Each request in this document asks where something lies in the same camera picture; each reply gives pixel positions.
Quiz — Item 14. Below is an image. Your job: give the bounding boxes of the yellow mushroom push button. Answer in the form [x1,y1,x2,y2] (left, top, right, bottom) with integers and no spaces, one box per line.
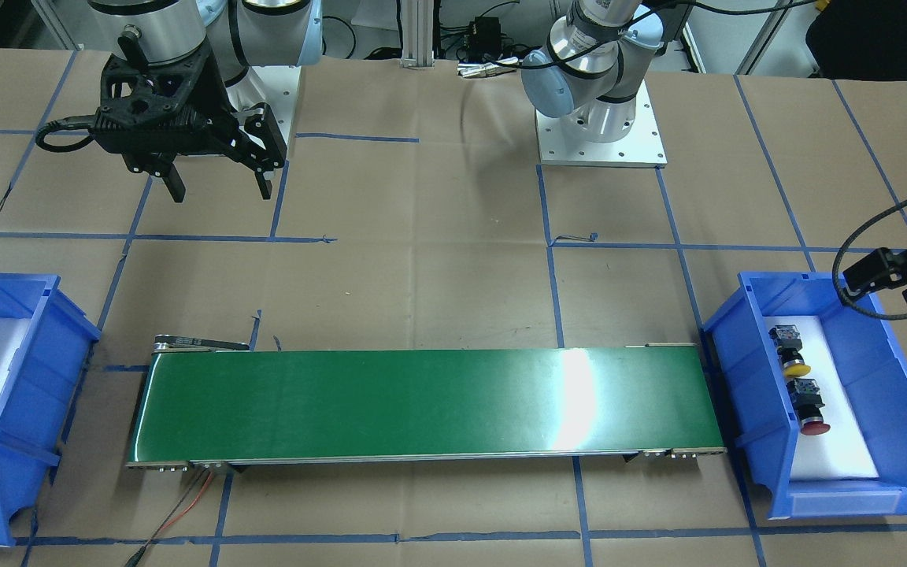
[768,325,811,380]

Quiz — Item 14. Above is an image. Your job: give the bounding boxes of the blue destination bin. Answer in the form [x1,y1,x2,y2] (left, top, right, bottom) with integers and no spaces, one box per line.
[0,273,101,547]

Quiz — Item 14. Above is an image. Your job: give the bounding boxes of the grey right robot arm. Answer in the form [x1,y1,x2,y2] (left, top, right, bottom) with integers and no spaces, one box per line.
[87,1,323,203]

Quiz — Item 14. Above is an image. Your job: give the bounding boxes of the aluminium frame post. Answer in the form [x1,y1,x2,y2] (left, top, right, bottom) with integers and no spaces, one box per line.
[397,1,440,69]

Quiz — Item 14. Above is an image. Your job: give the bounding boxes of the black braided cable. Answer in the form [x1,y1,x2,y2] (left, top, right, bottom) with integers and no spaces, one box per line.
[831,172,907,321]

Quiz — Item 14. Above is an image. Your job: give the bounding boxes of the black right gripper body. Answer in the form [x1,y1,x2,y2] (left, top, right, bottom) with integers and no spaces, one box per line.
[94,51,238,172]

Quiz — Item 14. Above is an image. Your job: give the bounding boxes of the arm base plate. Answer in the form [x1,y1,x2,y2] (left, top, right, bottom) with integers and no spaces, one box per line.
[225,65,303,144]
[534,80,668,168]

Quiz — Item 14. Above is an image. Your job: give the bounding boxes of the green conveyor belt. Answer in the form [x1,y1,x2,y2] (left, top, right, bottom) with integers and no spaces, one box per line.
[126,344,726,470]

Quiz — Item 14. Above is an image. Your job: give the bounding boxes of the red mushroom push button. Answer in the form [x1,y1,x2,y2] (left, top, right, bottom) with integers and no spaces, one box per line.
[786,377,831,435]

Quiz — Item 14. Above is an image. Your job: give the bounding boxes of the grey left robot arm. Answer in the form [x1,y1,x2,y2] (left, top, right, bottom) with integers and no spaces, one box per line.
[516,1,907,320]

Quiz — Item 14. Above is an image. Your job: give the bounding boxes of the red black motor wires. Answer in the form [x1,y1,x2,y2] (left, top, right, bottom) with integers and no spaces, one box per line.
[123,470,214,567]

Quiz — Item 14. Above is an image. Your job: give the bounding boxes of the blue source bin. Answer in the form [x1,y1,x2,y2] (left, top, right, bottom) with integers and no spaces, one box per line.
[705,272,907,520]

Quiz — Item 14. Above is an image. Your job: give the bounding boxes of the white foam pad source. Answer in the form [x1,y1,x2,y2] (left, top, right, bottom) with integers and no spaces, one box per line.
[764,316,879,481]

